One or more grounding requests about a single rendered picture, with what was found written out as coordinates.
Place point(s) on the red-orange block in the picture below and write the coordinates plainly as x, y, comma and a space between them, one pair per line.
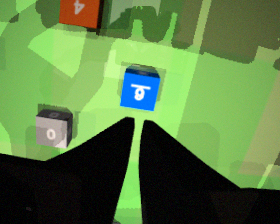
84, 13

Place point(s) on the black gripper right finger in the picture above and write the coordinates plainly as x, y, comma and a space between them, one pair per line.
176, 187

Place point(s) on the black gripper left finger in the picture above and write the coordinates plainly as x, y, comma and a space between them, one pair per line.
79, 186

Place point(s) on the blue block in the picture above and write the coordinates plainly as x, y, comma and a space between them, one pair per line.
139, 89

